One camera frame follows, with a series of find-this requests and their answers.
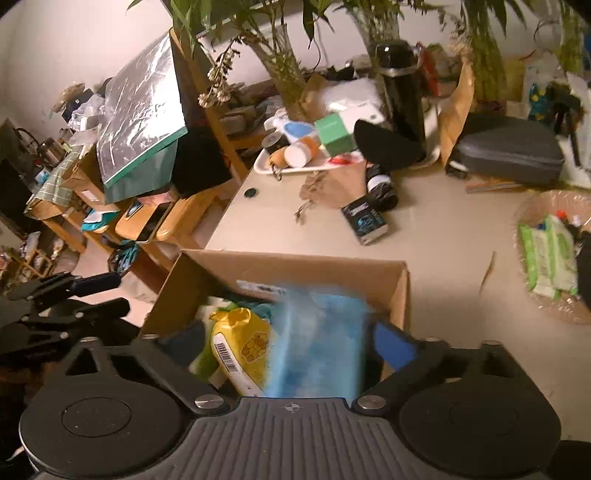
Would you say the black thermos flask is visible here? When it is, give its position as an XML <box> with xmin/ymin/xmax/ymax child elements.
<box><xmin>373</xmin><ymin>41</ymin><xmax>428</xmax><ymax>155</ymax></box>

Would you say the smartphone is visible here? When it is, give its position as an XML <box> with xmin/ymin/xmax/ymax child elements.
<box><xmin>135</xmin><ymin>203</ymin><xmax>174</xmax><ymax>243</ymax></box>

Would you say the brown shipping carton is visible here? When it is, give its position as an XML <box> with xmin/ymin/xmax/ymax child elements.
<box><xmin>60</xmin><ymin>143</ymin><xmax>121</xmax><ymax>204</ymax></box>

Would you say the green wet wipes pack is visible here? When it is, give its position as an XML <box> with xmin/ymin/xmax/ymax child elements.
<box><xmin>190</xmin><ymin>346</ymin><xmax>218</xmax><ymax>383</ymax></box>

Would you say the black fuzzy pad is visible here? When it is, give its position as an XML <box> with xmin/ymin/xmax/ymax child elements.
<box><xmin>353</xmin><ymin>119</ymin><xmax>426</xmax><ymax>172</ymax></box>

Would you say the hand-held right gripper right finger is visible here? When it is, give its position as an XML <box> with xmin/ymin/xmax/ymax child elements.
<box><xmin>352</xmin><ymin>321</ymin><xmax>539</xmax><ymax>413</ymax></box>

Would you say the white tray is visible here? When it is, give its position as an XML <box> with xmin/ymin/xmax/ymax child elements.
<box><xmin>253</xmin><ymin>104</ymin><xmax>441</xmax><ymax>175</ymax></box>

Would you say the white plastic bag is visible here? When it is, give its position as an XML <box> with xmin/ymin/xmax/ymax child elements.
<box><xmin>323</xmin><ymin>78</ymin><xmax>382</xmax><ymax>104</ymax></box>

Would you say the burlap drawstring pouch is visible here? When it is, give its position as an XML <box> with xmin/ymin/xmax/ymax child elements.
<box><xmin>294</xmin><ymin>161</ymin><xmax>370</xmax><ymax>224</ymax></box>

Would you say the black mini tripod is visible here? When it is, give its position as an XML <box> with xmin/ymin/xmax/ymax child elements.
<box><xmin>549</xmin><ymin>83</ymin><xmax>585</xmax><ymax>167</ymax></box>

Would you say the black cloth bag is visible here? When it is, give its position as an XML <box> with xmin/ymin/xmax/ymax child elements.
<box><xmin>173</xmin><ymin>127</ymin><xmax>234</xmax><ymax>197</ymax></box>

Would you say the green and white tissue box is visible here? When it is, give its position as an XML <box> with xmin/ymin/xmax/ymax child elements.
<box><xmin>315</xmin><ymin>99</ymin><xmax>386</xmax><ymax>157</ymax></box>

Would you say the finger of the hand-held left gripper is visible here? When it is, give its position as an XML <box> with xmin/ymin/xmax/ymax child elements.
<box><xmin>7</xmin><ymin>271</ymin><xmax>122</xmax><ymax>302</ymax></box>
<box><xmin>28</xmin><ymin>298</ymin><xmax>131</xmax><ymax>334</ymax></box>

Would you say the blue soft tissue pack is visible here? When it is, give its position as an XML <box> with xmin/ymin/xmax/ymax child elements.
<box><xmin>265</xmin><ymin>286</ymin><xmax>375</xmax><ymax>400</ymax></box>

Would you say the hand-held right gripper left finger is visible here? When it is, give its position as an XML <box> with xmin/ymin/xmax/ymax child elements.
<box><xmin>53</xmin><ymin>319</ymin><xmax>230</xmax><ymax>415</ymax></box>

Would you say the yellow wet wipes pack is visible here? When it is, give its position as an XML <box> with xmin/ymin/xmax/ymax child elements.
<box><xmin>209</xmin><ymin>307</ymin><xmax>278</xmax><ymax>398</ymax></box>

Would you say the green wipes packet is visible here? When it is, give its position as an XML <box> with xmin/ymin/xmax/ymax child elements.
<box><xmin>545</xmin><ymin>215</ymin><xmax>580</xmax><ymax>296</ymax></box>
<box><xmin>517</xmin><ymin>222</ymin><xmax>555</xmax><ymax>294</ymax></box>

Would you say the glass vase with flowers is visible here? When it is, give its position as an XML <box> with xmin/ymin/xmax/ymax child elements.
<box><xmin>252</xmin><ymin>23</ymin><xmax>308</xmax><ymax>121</ymax></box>

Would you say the brown paper bag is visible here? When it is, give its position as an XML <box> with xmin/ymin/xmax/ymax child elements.
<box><xmin>436</xmin><ymin>60</ymin><xmax>476</xmax><ymax>167</ymax></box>

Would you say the blue and white bottle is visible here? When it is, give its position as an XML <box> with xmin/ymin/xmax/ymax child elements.
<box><xmin>265</xmin><ymin>113</ymin><xmax>319</xmax><ymax>139</ymax></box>

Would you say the black garbage bag roll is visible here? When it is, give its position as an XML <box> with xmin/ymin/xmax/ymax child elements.
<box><xmin>366</xmin><ymin>162</ymin><xmax>399</xmax><ymax>212</ymax></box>

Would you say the wooden stool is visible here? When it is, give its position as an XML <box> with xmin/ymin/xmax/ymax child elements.
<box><xmin>115</xmin><ymin>187</ymin><xmax>218</xmax><ymax>245</ymax></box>

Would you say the silver foil bag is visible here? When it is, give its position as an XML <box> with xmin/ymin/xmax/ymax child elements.
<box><xmin>96</xmin><ymin>32</ymin><xmax>189</xmax><ymax>188</ymax></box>

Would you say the glass vase with bamboo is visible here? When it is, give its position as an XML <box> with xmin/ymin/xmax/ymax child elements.
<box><xmin>466</xmin><ymin>0</ymin><xmax>506</xmax><ymax>104</ymax></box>
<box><xmin>353</xmin><ymin>0</ymin><xmax>402</xmax><ymax>51</ymax></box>

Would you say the metal kettle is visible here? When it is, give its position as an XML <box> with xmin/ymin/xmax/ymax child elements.
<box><xmin>37</xmin><ymin>136</ymin><xmax>63</xmax><ymax>160</ymax></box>

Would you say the small black printed box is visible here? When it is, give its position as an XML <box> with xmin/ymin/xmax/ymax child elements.
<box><xmin>341</xmin><ymin>194</ymin><xmax>389</xmax><ymax>246</ymax></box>

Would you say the wooden rack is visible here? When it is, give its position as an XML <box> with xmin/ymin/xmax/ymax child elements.
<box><xmin>170</xmin><ymin>27</ymin><xmax>250</xmax><ymax>185</ymax></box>

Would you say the grey zip case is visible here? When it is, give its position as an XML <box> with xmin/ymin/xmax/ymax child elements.
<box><xmin>445</xmin><ymin>113</ymin><xmax>566</xmax><ymax>185</ymax></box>

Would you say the cardboard box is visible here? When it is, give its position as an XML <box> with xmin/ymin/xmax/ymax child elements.
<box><xmin>139</xmin><ymin>249</ymin><xmax>411</xmax><ymax>384</ymax></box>

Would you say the white and orange jar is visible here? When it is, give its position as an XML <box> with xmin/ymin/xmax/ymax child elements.
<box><xmin>283</xmin><ymin>136</ymin><xmax>321</xmax><ymax>168</ymax></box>

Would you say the dry brown leaf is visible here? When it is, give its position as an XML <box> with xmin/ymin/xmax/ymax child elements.
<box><xmin>479</xmin><ymin>250</ymin><xmax>497</xmax><ymax>296</ymax></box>

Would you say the green checked cloth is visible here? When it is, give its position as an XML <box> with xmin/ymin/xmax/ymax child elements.
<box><xmin>25</xmin><ymin>148</ymin><xmax>84</xmax><ymax>206</ymax></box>

